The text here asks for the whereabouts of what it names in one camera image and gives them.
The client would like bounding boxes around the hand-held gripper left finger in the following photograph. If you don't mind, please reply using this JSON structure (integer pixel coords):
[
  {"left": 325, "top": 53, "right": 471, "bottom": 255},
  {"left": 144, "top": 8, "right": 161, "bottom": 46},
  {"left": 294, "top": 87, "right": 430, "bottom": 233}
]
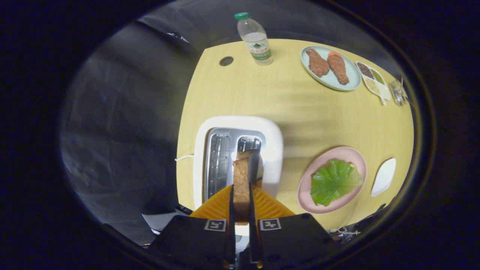
[{"left": 148, "top": 184, "right": 237, "bottom": 270}]

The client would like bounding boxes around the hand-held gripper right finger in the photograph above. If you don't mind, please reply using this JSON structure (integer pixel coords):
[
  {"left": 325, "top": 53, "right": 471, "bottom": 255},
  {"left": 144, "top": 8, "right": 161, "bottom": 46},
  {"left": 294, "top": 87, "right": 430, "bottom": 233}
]
[{"left": 247, "top": 149, "right": 340, "bottom": 270}]

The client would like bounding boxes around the toasted bread slice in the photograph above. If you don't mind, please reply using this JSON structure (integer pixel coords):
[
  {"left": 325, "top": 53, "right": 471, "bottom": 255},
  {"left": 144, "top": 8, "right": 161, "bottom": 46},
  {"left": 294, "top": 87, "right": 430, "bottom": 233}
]
[{"left": 232, "top": 150, "right": 251, "bottom": 222}]

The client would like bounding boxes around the green lettuce leaf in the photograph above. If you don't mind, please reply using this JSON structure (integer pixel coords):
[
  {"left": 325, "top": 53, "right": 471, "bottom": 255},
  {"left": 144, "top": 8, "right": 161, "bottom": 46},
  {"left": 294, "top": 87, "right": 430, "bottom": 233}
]
[{"left": 310, "top": 159, "right": 364, "bottom": 207}]

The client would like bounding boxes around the pink round plate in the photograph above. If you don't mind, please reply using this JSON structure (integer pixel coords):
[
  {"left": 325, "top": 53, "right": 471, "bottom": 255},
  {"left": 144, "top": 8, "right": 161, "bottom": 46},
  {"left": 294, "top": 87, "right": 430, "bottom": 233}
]
[{"left": 297, "top": 146, "right": 368, "bottom": 215}]

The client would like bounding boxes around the white toaster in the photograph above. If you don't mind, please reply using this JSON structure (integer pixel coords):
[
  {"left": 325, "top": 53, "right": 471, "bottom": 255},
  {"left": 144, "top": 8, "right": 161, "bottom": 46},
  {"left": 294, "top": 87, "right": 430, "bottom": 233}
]
[{"left": 193, "top": 115, "right": 284, "bottom": 237}]

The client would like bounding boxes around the white square plate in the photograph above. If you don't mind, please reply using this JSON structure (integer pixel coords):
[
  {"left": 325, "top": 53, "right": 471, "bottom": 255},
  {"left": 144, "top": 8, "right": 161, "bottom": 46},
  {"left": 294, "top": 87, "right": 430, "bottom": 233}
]
[{"left": 371, "top": 157, "right": 397, "bottom": 197}]

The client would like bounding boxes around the light blue oval plate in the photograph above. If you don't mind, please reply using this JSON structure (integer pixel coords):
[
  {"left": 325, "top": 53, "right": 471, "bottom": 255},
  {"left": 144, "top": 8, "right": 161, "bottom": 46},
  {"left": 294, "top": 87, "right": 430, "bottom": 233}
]
[{"left": 300, "top": 46, "right": 362, "bottom": 92}]

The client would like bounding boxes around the brown meat piece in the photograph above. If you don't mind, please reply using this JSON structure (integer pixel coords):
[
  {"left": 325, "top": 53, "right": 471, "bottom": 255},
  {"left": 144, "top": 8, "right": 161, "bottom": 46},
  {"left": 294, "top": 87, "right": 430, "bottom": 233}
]
[
  {"left": 306, "top": 48, "right": 330, "bottom": 78},
  {"left": 327, "top": 54, "right": 350, "bottom": 86}
]

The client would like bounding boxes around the clear plastic water bottle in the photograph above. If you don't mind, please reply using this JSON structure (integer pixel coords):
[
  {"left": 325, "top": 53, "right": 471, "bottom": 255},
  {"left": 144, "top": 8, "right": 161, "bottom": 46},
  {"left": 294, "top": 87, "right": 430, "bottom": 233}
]
[{"left": 234, "top": 12, "right": 274, "bottom": 66}]

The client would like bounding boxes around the white divided bean tray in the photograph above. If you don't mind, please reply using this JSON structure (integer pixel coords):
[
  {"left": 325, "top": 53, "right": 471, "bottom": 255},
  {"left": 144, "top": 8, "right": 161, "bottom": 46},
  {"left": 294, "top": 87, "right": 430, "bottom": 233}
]
[{"left": 355, "top": 61, "right": 392, "bottom": 106}]

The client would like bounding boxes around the clear utensil holder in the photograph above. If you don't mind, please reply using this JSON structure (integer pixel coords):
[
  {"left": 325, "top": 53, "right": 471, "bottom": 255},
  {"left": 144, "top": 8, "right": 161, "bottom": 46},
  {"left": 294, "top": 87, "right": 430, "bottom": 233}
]
[{"left": 389, "top": 78, "right": 409, "bottom": 107}]

